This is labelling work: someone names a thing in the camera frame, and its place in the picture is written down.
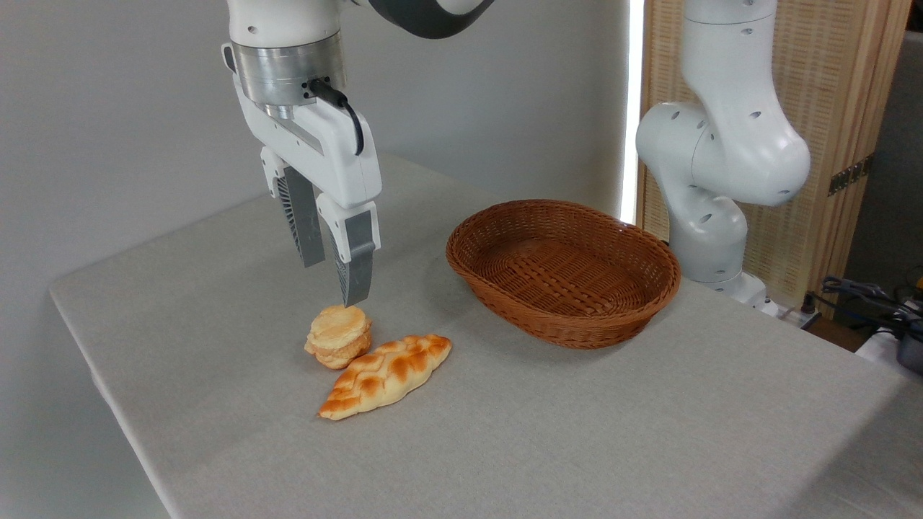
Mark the braided oblong bread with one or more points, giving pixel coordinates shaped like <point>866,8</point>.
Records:
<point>386,375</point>

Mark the white power strip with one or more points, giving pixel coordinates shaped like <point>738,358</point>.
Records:
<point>789,312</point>

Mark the grey tablecloth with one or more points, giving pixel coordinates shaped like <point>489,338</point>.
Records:
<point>505,432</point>

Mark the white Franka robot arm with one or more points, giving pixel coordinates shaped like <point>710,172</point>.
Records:
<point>725,144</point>

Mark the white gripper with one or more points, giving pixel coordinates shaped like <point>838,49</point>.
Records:
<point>332,151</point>

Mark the grey box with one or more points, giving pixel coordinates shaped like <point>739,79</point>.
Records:
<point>911,353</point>

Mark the metal screen hinge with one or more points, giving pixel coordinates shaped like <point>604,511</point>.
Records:
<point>851,175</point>

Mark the brown wicker basket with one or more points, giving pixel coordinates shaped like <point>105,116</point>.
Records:
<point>562,277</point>

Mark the round layered bread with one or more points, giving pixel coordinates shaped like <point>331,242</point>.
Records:
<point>337,339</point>

